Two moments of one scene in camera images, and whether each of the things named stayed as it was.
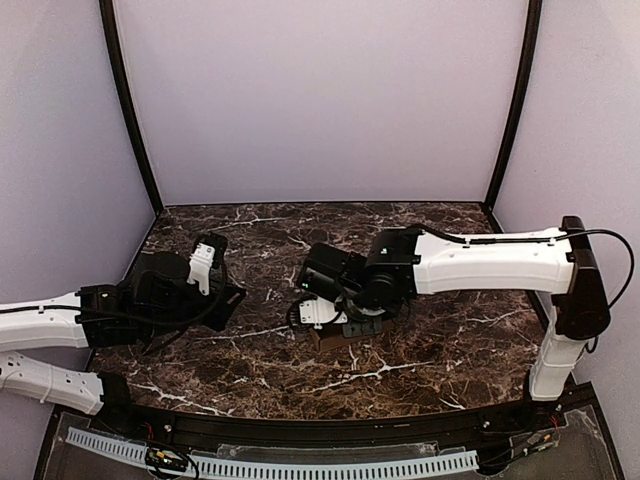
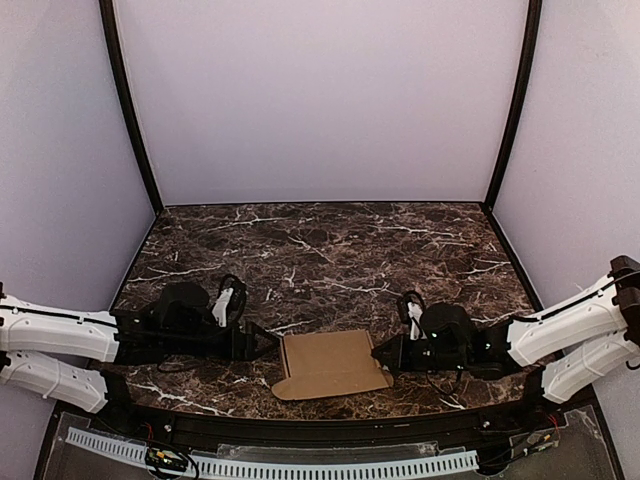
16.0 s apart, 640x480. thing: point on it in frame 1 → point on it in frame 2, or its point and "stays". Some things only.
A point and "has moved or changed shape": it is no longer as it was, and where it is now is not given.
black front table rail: [505, 426] stays
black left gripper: [228, 302] → [238, 343]
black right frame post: [532, 33] stays
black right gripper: [361, 327] → [403, 357]
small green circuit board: [164, 458] stays
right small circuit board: [538, 442] stays
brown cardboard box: [332, 335] has moved or changed shape
